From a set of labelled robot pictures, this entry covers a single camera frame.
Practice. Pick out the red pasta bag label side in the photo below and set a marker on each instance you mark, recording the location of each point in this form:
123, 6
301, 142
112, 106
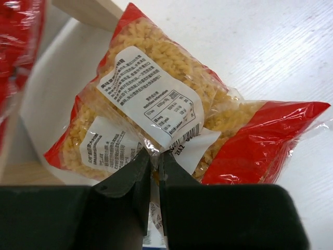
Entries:
150, 93

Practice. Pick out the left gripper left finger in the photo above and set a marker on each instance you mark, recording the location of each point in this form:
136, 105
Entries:
116, 212

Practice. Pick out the wooden two-tier shelf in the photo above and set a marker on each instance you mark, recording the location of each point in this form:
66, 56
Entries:
75, 38

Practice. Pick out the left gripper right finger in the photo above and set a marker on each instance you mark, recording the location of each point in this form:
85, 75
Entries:
182, 205

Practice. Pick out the red pasta bag front side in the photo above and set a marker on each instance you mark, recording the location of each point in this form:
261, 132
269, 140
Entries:
21, 31

